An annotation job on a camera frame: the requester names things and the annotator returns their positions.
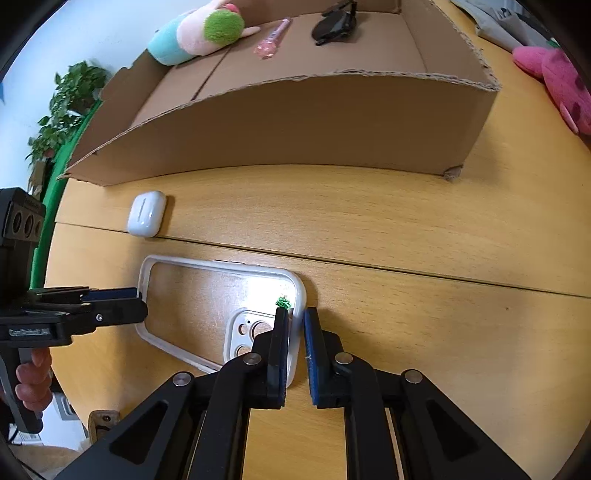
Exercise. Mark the grey folded cloth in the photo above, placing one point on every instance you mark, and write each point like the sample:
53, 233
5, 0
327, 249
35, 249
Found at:
507, 28

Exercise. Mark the white earbuds case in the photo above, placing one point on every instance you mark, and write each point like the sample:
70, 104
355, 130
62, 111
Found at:
146, 214

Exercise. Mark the pig plush toy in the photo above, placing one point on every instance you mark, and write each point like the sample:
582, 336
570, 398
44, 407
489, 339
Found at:
198, 33

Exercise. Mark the clear white phone case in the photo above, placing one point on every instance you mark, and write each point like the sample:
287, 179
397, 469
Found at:
206, 313

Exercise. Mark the pink strawberry bear plush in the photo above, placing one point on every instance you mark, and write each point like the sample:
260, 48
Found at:
563, 82

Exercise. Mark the brown cardboard box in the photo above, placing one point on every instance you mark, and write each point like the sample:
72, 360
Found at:
406, 91

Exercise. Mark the green chair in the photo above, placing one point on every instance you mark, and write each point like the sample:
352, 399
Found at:
52, 199

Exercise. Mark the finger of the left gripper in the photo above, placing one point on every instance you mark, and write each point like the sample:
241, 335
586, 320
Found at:
121, 311
112, 294

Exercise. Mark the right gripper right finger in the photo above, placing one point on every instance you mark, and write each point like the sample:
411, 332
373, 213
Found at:
397, 426

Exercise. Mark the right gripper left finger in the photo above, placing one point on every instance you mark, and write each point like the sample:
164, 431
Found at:
194, 427

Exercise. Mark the pink pen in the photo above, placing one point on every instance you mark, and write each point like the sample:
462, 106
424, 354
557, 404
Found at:
269, 45

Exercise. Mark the person's left hand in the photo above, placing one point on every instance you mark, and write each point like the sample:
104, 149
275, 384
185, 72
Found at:
34, 379

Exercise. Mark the green potted plant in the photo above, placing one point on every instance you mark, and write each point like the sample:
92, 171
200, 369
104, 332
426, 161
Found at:
75, 95

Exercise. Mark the black sunglasses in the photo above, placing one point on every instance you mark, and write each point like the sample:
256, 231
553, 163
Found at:
338, 22

